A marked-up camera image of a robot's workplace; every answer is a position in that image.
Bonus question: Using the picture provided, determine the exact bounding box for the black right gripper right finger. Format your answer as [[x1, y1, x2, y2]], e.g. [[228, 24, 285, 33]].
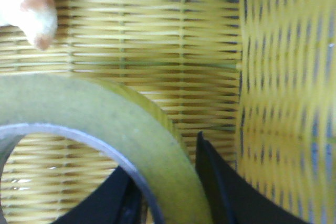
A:
[[195, 132, 305, 224]]

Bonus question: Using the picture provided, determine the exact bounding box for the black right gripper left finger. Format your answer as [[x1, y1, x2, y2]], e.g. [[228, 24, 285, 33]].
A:
[[54, 166, 142, 224]]

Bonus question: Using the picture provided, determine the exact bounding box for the yellow packing tape roll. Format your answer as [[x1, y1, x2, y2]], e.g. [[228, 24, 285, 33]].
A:
[[1, 74, 212, 223]]

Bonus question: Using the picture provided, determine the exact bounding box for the yellow woven basket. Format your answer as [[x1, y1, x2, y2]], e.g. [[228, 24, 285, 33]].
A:
[[1, 0, 335, 223]]

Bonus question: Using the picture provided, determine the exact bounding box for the bread roll toy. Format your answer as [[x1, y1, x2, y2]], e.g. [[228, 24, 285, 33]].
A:
[[1, 0, 57, 50]]

